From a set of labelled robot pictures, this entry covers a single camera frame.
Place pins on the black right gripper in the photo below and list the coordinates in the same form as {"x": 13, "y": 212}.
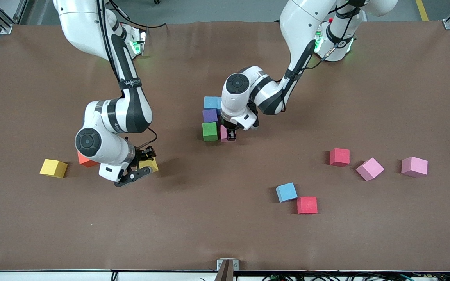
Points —
{"x": 143, "y": 155}

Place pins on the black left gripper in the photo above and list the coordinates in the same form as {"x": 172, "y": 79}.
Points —
{"x": 231, "y": 134}

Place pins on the pink foam block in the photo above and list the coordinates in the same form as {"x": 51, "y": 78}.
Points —
{"x": 370, "y": 169}
{"x": 223, "y": 134}
{"x": 414, "y": 166}

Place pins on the yellow foam block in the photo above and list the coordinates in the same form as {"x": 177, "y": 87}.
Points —
{"x": 53, "y": 168}
{"x": 151, "y": 166}

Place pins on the green foam block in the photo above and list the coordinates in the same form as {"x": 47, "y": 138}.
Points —
{"x": 210, "y": 131}

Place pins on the purple foam block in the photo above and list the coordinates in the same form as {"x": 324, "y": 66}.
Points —
{"x": 209, "y": 116}

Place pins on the blue foam block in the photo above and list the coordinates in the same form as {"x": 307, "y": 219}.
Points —
{"x": 286, "y": 192}
{"x": 210, "y": 102}
{"x": 219, "y": 103}

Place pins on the orange foam block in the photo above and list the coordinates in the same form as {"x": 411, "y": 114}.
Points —
{"x": 84, "y": 160}

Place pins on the red foam block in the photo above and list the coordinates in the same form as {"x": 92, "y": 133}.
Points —
{"x": 307, "y": 205}
{"x": 339, "y": 157}

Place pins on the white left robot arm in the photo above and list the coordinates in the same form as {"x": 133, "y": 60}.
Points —
{"x": 268, "y": 93}

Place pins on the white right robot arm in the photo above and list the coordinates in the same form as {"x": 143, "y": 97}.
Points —
{"x": 127, "y": 113}

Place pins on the metal table edge bracket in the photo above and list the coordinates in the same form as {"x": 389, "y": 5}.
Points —
{"x": 227, "y": 267}

